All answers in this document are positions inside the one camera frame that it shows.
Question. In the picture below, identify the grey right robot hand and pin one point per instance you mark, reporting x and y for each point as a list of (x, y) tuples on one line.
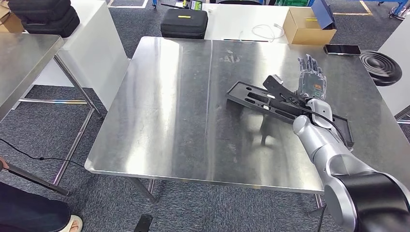
[(312, 85)]

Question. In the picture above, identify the person's hand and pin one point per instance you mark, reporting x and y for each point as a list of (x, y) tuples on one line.
[(3, 164)]

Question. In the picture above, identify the black plastic bracket part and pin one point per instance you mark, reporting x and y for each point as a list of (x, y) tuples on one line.
[(240, 93)]

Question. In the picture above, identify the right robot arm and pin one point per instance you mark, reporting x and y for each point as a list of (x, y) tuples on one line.
[(320, 144)]

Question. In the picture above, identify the stainless steel workbench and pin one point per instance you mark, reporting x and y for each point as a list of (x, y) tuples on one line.
[(176, 112)]

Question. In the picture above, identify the black smartphone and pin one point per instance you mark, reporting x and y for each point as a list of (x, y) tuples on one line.
[(342, 49)]

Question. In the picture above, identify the person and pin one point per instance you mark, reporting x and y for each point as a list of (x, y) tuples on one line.
[(25, 208)]

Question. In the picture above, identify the brown cardboard box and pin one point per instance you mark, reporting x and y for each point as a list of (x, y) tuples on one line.
[(11, 24), (301, 35)]

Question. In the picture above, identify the black ribbed round disc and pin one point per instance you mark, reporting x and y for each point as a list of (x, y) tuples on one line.
[(381, 68)]

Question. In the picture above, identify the blue flat folder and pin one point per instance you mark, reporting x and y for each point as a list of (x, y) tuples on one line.
[(323, 14)]

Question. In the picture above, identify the yellow floor tape square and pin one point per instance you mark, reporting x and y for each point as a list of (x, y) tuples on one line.
[(352, 13)]

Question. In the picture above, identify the green plastic crate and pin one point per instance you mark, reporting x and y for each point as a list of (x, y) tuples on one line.
[(291, 2)]

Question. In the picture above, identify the black chair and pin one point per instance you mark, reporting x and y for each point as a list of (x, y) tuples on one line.
[(238, 2)]

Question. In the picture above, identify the small screen device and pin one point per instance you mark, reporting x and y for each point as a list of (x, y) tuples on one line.
[(196, 4)]

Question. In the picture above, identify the white cabinet panel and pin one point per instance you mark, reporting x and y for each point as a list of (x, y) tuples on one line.
[(96, 54)]

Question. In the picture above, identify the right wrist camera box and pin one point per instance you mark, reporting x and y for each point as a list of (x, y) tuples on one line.
[(272, 85)]

